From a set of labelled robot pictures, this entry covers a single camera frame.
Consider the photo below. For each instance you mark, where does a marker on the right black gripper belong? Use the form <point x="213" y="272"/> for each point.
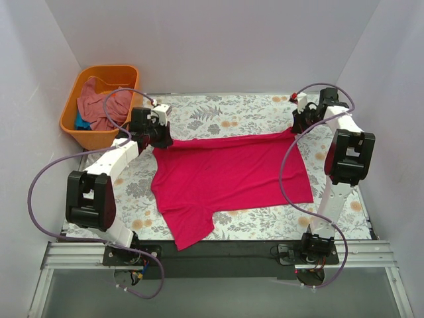
<point x="299" y="124"/>

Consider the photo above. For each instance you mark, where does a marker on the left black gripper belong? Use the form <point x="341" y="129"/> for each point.
<point x="162" y="138"/>

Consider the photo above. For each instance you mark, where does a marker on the magenta t shirt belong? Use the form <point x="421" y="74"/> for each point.
<point x="197" y="178"/>

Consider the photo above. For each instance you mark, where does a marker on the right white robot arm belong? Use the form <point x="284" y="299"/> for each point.
<point x="347" y="162"/>

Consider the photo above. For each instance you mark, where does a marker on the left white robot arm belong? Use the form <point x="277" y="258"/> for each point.
<point x="90" y="199"/>

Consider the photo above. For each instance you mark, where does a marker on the orange plastic basket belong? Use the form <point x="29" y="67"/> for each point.
<point x="107" y="79"/>

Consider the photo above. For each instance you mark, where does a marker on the salmon pink t shirt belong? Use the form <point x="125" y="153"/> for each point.
<point x="90" y="106"/>

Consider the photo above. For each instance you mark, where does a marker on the teal garment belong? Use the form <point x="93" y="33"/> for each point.
<point x="80" y="124"/>

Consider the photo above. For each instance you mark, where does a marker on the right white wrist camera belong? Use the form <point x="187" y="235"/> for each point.
<point x="300" y="100"/>

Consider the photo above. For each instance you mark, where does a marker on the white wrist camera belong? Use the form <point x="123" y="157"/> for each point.
<point x="300" y="100"/>
<point x="162" y="111"/>

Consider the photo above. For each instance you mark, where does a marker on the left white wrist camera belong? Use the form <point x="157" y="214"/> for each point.
<point x="162" y="111"/>

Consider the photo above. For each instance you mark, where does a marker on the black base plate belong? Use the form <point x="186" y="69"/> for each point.
<point x="230" y="258"/>

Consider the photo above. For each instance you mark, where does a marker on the aluminium frame rail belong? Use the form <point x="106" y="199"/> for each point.
<point x="92" y="255"/>

